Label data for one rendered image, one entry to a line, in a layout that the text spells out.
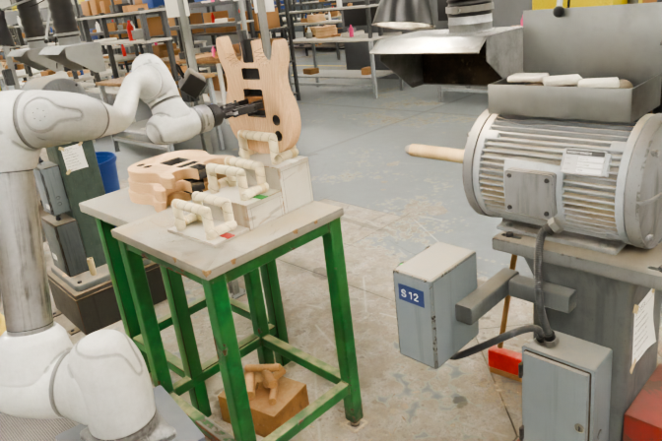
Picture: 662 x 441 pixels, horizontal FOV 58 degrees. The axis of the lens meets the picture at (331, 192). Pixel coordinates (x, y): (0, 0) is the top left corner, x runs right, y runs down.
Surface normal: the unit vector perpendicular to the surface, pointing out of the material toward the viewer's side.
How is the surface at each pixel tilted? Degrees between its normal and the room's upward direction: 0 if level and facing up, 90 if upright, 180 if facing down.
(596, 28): 90
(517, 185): 90
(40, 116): 75
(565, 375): 90
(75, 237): 90
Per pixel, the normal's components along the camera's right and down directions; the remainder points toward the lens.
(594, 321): -0.70, 0.31
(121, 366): 0.68, -0.19
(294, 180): 0.73, 0.14
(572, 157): -0.67, -0.17
